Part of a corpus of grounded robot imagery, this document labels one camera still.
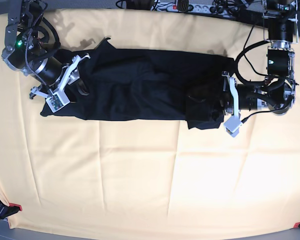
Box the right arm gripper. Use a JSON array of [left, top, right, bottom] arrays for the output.
[[29, 53, 91, 100]]

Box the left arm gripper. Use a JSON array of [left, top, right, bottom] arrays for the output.
[[220, 71, 268, 120]]

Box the dark navy T-shirt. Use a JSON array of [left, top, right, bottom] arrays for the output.
[[39, 37, 237, 131]]

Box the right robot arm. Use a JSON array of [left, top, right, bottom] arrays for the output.
[[1, 0, 71, 99]]

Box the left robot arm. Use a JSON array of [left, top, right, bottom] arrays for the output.
[[222, 0, 299, 125]]

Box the white power strip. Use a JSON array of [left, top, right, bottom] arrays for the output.
[[151, 0, 241, 16]]

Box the yellow table cloth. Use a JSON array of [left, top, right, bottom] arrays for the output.
[[0, 14, 300, 240]]

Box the red black clamp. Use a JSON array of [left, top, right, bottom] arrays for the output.
[[0, 200, 23, 220]]

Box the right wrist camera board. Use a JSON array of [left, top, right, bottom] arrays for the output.
[[45, 90, 70, 113]]

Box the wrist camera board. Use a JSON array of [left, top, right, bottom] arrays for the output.
[[45, 90, 70, 113], [223, 115, 243, 138]]

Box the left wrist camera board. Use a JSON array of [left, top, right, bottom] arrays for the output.
[[223, 115, 243, 138]]

